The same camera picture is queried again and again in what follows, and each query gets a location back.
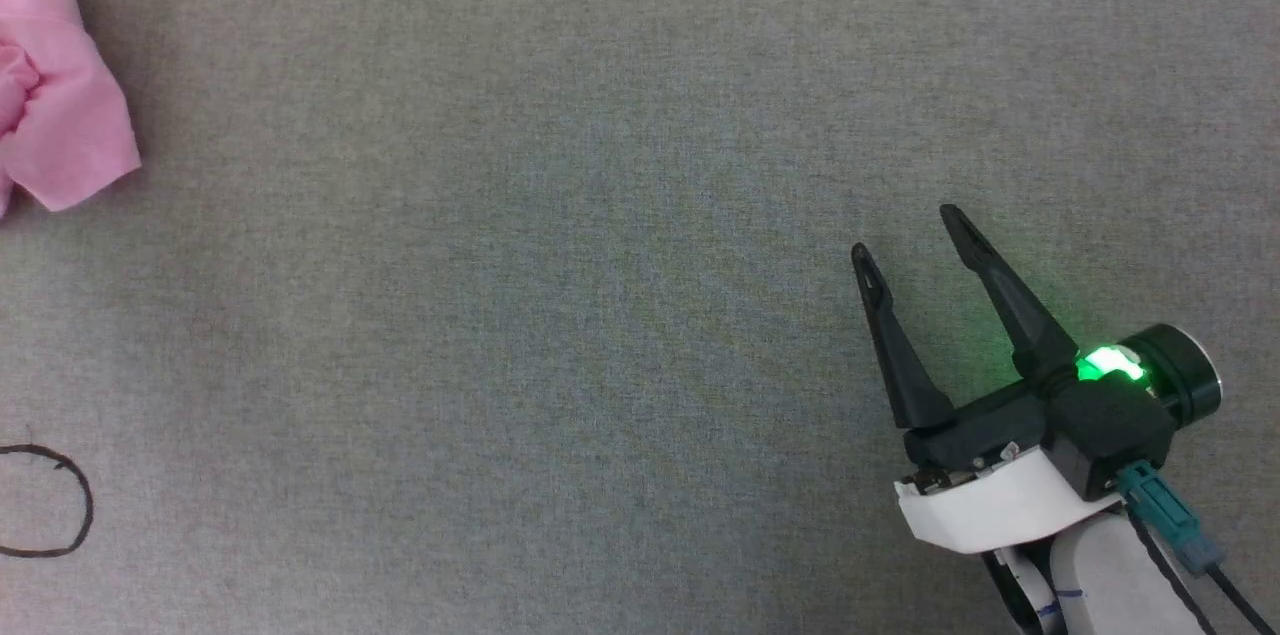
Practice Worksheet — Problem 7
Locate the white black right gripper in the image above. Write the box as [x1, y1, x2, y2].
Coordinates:
[851, 204, 1224, 556]

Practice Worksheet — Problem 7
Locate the pink garment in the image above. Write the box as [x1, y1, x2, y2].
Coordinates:
[0, 0, 142, 217]

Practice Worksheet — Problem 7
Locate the grey fabric sofa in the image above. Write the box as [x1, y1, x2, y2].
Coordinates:
[0, 0, 1280, 635]

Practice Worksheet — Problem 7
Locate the black cable with teal plug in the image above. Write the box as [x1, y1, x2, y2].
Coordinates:
[1114, 461, 1280, 635]

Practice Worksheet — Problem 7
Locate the thin black cable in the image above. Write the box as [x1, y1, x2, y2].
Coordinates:
[1126, 509, 1217, 635]

